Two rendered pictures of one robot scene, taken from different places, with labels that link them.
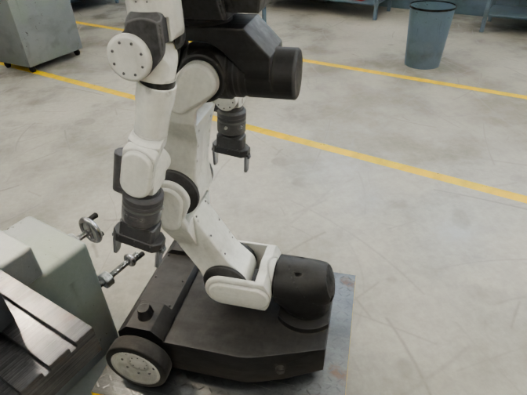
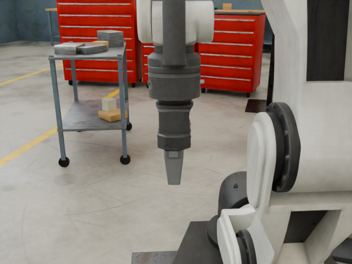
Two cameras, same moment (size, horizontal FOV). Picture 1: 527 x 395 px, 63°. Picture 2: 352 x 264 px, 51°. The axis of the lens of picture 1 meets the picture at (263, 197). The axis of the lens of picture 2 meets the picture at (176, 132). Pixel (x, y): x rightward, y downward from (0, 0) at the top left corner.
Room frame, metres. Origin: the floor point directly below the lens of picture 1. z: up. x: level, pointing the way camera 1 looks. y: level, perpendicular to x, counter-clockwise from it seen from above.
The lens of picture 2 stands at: (1.39, 0.67, 1.24)
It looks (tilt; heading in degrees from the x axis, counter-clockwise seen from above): 21 degrees down; 252
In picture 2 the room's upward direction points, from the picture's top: straight up
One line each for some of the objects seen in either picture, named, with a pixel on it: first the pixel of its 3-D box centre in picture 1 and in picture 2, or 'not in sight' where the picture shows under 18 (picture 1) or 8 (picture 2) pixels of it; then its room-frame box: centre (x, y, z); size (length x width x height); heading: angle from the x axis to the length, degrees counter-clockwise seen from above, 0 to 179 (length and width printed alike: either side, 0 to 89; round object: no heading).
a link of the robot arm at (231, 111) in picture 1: (227, 100); (179, 37); (1.20, 0.10, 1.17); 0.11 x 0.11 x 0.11; 73
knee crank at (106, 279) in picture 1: (121, 266); not in sight; (1.19, 0.55, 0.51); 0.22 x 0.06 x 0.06; 147
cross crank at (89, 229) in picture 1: (82, 235); not in sight; (1.24, 0.69, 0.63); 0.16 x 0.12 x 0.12; 147
